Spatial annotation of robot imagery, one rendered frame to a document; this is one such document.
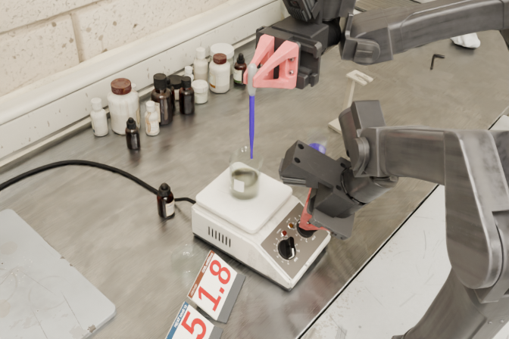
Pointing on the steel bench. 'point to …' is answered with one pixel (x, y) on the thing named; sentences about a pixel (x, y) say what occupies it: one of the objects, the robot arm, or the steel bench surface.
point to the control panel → (306, 247)
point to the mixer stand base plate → (44, 288)
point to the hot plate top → (268, 201)
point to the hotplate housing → (249, 242)
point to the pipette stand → (350, 94)
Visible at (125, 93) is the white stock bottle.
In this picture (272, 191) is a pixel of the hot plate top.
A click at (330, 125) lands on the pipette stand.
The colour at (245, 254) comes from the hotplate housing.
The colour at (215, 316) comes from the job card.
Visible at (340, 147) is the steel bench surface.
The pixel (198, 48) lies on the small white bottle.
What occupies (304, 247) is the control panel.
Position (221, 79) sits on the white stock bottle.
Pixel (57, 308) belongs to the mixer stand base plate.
